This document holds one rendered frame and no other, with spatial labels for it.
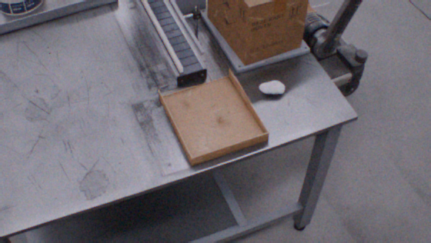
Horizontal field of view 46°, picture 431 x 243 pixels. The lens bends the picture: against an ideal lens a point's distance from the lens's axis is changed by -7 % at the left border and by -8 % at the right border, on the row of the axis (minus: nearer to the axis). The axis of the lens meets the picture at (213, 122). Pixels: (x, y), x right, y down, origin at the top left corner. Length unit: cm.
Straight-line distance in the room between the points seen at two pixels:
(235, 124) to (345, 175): 109
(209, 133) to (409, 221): 129
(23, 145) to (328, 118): 101
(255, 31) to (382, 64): 161
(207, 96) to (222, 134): 17
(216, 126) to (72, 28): 75
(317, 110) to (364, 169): 99
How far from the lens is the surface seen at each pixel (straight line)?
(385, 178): 280
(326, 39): 278
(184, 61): 190
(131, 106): 184
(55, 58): 206
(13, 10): 222
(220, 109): 181
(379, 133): 297
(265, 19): 183
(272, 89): 185
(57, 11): 222
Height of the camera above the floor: 221
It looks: 51 degrees down
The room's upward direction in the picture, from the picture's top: 2 degrees clockwise
